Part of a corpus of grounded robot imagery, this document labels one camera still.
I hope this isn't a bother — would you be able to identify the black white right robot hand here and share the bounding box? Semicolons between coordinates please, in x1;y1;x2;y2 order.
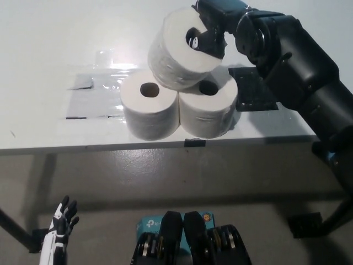
186;0;249;60

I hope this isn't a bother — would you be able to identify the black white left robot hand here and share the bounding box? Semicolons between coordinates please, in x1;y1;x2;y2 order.
38;195;81;265

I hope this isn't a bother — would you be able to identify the white toilet paper roll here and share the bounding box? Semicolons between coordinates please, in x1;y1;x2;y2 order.
178;74;238;139
120;70;178;141
147;7;226;92

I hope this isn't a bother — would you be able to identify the black slanted table leg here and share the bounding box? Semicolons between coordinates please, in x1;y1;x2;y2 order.
0;208;33;246
321;190;353;235

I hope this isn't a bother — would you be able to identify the teal router box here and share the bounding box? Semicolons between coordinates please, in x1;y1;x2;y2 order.
136;211;216;249

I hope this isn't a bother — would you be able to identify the small black tape piece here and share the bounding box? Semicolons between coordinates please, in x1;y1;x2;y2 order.
184;138;207;147

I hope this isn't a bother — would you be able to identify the clear plastic sheet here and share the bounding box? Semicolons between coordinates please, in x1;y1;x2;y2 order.
58;49;152;120

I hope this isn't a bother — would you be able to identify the black bracket with blue part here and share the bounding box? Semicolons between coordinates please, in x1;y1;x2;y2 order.
311;140;348;166

